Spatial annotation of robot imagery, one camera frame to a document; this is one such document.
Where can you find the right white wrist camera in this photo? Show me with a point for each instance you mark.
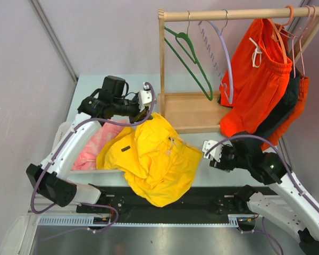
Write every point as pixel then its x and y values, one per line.
pixel 212 150

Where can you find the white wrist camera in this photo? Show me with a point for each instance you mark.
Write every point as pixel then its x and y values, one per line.
pixel 212 150
pixel 146 97

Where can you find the orange shorts rear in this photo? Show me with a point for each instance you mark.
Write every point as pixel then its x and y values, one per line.
pixel 296 112

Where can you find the black shorts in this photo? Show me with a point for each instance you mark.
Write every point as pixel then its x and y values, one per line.
pixel 283 108

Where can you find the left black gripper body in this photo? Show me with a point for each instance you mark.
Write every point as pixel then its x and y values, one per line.
pixel 130 108

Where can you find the white slotted cable duct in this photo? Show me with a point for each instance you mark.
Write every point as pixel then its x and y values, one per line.
pixel 231 221

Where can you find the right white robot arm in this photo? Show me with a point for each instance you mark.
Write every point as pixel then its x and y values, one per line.
pixel 266 165

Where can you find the lavender hanger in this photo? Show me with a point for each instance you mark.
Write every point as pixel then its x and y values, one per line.
pixel 219 56

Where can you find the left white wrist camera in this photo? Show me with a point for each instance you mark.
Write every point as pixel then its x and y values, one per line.
pixel 146 97

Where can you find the orange shorts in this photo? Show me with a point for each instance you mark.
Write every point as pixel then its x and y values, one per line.
pixel 260 79
pixel 296 112

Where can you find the orange shorts front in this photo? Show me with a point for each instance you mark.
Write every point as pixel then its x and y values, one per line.
pixel 260 79

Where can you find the green hanger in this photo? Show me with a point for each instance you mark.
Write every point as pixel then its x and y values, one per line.
pixel 183 40

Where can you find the pink garment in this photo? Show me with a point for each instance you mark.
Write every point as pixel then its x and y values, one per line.
pixel 86 161

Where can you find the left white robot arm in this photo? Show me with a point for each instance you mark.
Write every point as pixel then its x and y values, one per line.
pixel 50 177

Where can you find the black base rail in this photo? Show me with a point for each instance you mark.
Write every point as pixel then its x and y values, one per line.
pixel 198 204

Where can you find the yellow shorts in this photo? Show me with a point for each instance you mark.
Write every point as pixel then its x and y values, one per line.
pixel 157 164

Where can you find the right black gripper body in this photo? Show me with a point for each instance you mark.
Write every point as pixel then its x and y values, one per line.
pixel 229 160

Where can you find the wooden clothes rack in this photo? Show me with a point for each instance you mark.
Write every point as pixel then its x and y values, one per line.
pixel 192 112

